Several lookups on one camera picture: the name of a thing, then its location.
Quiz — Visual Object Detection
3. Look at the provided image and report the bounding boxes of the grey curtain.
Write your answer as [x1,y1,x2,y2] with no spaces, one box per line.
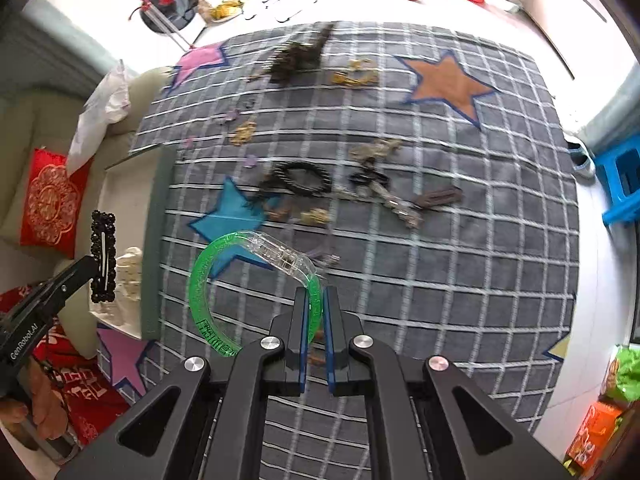
[0,2,126,106]

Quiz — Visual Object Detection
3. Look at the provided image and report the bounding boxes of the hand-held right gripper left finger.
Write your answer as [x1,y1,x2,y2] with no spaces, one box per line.
[56,287,310,480]

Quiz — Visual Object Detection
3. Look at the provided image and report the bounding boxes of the wire basket yellow contents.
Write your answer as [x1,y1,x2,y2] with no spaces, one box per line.
[200,0,246,23]

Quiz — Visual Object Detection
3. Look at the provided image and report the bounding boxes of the red handled mop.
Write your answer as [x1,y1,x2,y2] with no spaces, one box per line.
[129,0,195,52]

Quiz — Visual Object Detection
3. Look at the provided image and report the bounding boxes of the red embroidered cushion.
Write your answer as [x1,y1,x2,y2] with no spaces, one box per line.
[21,147,95,260]

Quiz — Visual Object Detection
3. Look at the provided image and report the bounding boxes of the orange snack box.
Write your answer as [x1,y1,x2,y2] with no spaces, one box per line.
[565,402,623,471]

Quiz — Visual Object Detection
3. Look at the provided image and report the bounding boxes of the beige sofa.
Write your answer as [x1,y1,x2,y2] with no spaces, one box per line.
[0,67,173,361]

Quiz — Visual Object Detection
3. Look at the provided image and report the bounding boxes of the person's left hand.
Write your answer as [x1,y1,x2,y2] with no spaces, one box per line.
[0,360,70,442]

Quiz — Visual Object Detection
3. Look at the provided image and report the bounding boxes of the cream polka-dot scrunchie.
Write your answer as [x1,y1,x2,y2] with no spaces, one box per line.
[115,246,144,303]

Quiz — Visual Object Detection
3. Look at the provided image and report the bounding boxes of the black coil hair tie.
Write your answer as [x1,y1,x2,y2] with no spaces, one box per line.
[274,160,332,196]

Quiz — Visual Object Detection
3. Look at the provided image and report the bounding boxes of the white slipper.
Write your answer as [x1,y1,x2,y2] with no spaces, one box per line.
[565,132,598,178]

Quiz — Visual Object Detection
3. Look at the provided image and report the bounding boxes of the white shallow box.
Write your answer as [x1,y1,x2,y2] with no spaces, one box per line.
[97,146,177,342]

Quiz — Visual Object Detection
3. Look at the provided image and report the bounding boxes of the grey checked star mat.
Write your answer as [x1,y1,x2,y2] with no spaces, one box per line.
[97,21,581,480]

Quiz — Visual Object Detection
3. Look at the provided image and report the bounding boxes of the blue plastic stool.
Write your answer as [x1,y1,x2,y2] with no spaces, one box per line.
[592,147,640,228]

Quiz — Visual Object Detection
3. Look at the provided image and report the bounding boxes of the silver keychain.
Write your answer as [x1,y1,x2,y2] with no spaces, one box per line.
[335,186,423,229]

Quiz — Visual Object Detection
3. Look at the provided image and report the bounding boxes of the green transparent bracelet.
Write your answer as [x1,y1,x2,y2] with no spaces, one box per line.
[186,230,325,358]

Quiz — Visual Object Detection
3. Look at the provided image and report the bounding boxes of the gold flower hair clip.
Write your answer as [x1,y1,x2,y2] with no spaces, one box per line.
[230,117,258,147]

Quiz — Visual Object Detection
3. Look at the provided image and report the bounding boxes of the small gold hair clip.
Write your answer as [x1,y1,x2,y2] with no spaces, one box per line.
[300,208,331,228]

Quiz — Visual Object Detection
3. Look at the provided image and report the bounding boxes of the brown snap hair clip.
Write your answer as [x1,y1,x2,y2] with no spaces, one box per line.
[414,185,463,208]

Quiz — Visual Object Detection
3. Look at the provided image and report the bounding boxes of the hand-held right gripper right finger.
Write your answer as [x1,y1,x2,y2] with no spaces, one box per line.
[324,286,575,480]

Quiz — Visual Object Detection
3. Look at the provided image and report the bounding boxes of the white plastic bag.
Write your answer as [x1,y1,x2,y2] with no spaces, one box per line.
[67,60,133,171]

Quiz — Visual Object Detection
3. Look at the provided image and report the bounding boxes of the leopard print scrunchie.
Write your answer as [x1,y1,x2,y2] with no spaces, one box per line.
[270,22,335,85]

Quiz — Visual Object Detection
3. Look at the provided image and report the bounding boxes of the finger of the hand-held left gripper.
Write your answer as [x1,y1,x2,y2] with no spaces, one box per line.
[30,256,100,322]

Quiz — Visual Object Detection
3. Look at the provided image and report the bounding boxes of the green snack packet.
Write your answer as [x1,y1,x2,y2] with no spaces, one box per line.
[605,345,640,406]

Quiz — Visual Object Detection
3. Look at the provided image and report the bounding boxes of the black beaded hair clip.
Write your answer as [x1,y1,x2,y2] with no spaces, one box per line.
[90,210,118,304]

